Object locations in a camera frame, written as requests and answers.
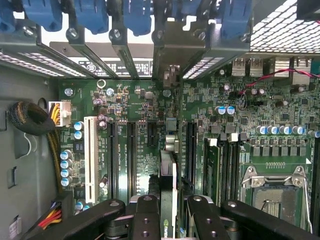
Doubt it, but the short black expansion slot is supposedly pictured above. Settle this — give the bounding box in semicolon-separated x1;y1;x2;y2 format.
147;121;159;149

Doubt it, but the CPU socket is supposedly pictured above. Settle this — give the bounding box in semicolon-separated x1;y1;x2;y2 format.
241;164;314;234

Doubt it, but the green motherboard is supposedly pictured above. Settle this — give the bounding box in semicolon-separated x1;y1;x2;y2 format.
58;57;320;240

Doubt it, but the black open PC case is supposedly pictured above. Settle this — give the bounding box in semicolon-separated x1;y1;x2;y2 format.
0;0;320;240

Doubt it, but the white power connector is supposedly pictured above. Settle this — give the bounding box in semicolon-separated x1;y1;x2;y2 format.
48;99;73;128

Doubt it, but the blue card retention clip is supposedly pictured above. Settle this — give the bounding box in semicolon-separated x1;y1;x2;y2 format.
172;0;201;19
0;0;16;35
21;0;63;33
219;0;254;40
122;0;153;37
72;0;110;35

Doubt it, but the red and yellow wire bundle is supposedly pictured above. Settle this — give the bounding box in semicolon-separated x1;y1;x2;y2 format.
37;199;63;230

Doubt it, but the black sleeved power cable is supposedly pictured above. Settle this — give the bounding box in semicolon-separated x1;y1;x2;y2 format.
7;101;64;194

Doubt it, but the red and black twisted wire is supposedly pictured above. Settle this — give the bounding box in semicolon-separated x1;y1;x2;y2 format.
237;68;320;96

